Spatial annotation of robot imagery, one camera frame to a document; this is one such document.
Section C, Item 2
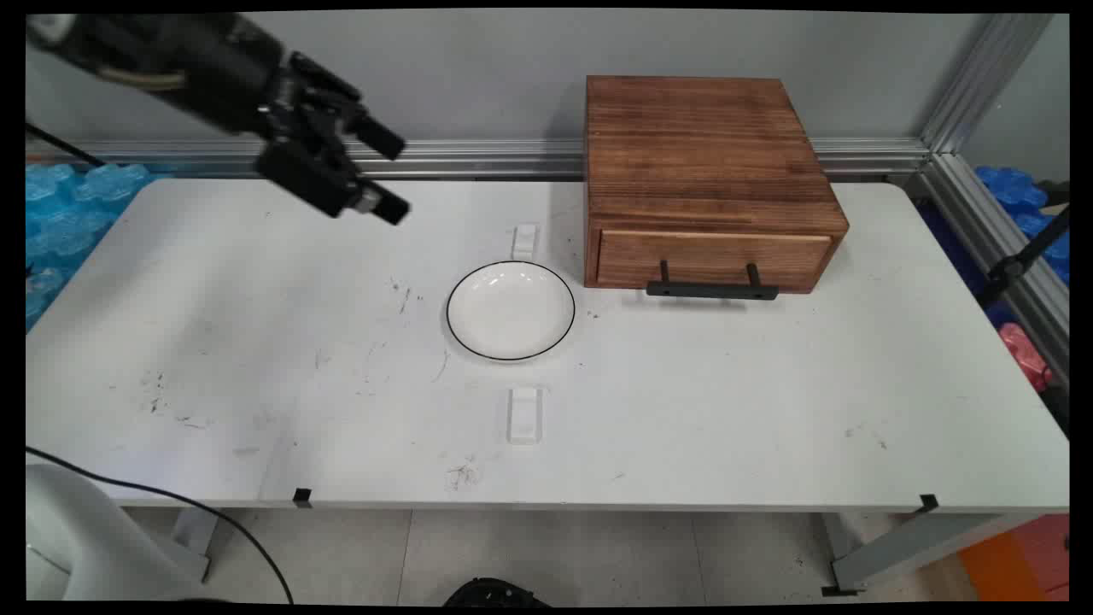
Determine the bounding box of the horizontal aluminium frame rail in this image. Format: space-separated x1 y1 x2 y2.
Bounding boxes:
26 137 932 182

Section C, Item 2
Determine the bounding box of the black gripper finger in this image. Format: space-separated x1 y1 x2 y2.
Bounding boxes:
278 53 406 161
256 141 411 226

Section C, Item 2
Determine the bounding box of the pink bubble wrap piece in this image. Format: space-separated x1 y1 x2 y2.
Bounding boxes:
999 322 1054 393

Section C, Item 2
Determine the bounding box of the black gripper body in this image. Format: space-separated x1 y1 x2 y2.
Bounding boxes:
30 13 295 142

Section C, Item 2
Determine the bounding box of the orange box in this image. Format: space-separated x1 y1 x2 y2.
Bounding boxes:
956 512 1070 603

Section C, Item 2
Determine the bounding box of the vertical aluminium frame post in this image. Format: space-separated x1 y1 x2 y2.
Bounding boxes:
921 13 1055 155

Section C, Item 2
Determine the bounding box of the blue bubble wrap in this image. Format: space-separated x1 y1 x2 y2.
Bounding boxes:
26 162 176 332
973 165 1070 287

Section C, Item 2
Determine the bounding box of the brown wooden drawer cabinet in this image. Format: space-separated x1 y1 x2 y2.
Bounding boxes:
585 75 850 296

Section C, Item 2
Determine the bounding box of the white plate with black rim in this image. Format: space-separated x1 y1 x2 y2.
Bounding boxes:
446 261 576 362

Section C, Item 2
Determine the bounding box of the black stand pole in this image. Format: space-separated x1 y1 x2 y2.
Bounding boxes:
978 179 1070 308

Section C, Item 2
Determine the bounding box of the long black cable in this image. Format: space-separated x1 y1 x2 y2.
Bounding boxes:
26 447 296 604
26 123 105 168

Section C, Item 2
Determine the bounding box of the side aluminium frame rail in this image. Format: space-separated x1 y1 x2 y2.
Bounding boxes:
905 152 1070 385

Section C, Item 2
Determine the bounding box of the black object on floor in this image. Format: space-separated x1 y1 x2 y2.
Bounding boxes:
442 577 552 607

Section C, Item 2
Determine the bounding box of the grey metal table leg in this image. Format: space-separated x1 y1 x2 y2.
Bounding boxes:
171 508 225 587
821 511 1038 597

